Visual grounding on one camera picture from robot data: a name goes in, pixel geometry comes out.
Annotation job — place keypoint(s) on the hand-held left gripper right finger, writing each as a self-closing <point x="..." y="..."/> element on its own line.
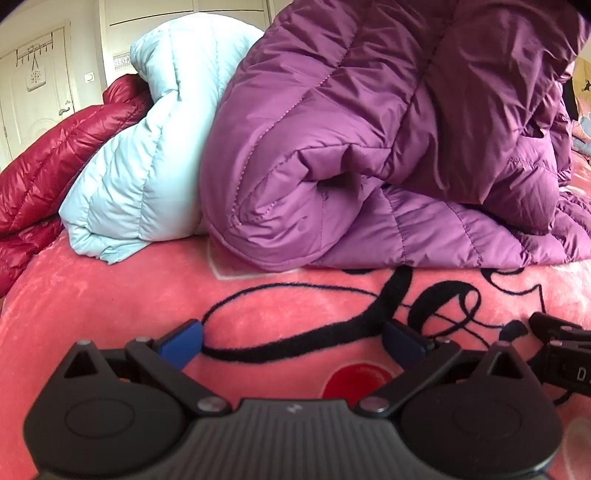
<point x="401" y="344"/>

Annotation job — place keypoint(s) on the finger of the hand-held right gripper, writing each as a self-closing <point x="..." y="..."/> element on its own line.
<point x="551" y="324"/>

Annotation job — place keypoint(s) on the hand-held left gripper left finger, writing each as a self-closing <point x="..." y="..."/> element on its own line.
<point x="184" y="345"/>

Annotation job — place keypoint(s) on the purple down jacket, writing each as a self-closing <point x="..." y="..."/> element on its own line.
<point x="346" y="115"/>

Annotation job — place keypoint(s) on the pink printed blanket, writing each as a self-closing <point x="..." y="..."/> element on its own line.
<point x="115" y="300"/>

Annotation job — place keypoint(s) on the light blue down jacket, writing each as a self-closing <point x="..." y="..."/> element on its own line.
<point x="138" y="175"/>

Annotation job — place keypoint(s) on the red down jacket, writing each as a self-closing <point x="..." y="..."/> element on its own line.
<point x="46" y="161"/>

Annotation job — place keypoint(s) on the yellow headboard cover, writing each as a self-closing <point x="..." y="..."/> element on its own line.
<point x="582" y="74"/>

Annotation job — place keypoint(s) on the white door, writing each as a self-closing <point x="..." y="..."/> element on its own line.
<point x="41" y="115"/>

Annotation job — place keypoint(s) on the white hanging bag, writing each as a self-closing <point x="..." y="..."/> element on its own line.
<point x="36" y="77"/>

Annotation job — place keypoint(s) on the door hook rack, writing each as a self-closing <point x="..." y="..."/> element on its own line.
<point x="34" y="53"/>

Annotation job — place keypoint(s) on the white wardrobe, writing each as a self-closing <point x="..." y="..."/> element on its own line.
<point x="138" y="18"/>

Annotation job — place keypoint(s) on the white light switch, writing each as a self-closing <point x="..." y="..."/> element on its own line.
<point x="90" y="77"/>

